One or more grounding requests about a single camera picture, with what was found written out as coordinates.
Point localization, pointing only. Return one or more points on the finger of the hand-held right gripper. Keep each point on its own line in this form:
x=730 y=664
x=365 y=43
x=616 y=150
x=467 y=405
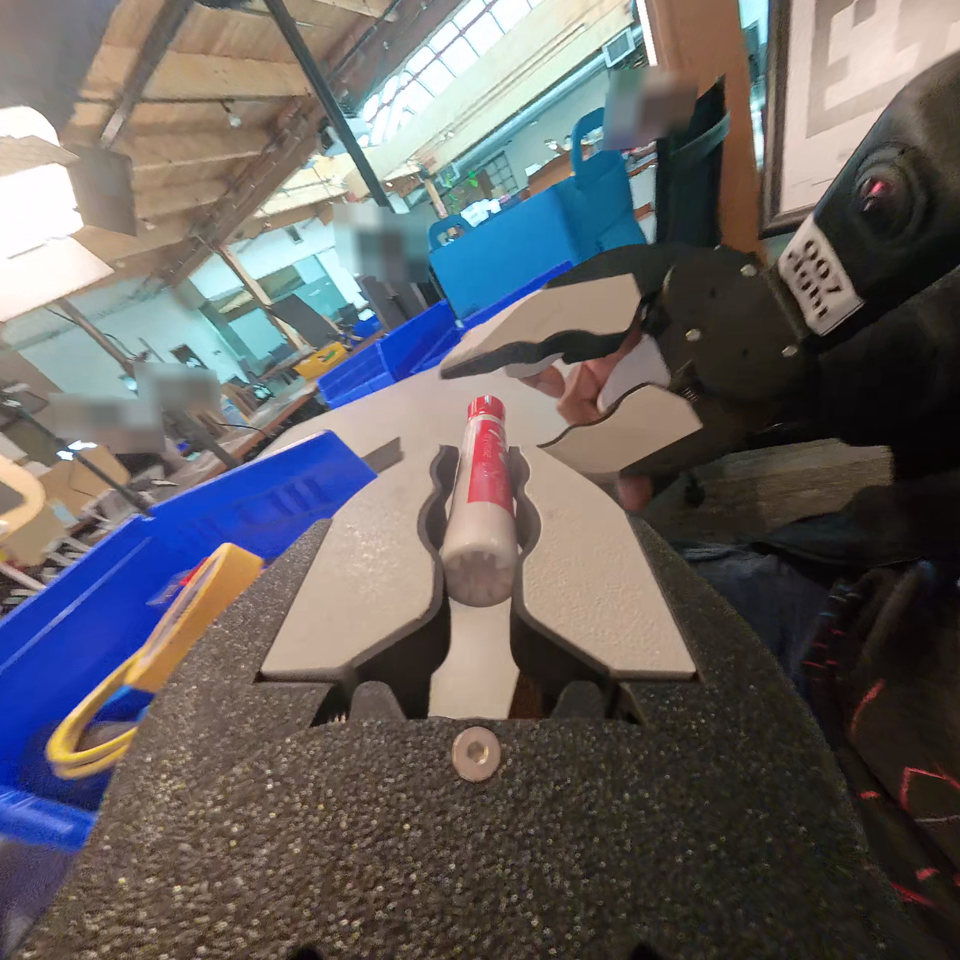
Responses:
x=570 y=311
x=637 y=431

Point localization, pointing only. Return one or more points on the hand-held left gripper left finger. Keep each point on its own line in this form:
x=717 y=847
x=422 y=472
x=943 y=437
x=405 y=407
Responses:
x=360 y=585

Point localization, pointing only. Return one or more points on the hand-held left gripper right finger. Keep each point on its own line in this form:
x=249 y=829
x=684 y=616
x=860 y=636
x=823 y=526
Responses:
x=600 y=592

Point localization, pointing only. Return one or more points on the red and white marker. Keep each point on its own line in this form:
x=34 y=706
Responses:
x=480 y=540

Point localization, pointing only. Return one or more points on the person's right hand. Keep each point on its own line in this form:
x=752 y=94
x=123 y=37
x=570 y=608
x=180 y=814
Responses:
x=581 y=390

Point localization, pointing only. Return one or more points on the blue storage bin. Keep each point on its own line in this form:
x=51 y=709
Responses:
x=90 y=600
x=420 y=341
x=360 y=379

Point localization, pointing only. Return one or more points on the yellow tape roll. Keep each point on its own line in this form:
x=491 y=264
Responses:
x=187 y=607

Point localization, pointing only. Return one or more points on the yellow bin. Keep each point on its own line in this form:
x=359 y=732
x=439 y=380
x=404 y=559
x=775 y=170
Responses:
x=321 y=361

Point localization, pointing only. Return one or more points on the cardboard box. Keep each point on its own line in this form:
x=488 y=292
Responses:
x=82 y=480

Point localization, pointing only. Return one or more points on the framed wall poster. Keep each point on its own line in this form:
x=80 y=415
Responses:
x=825 y=97

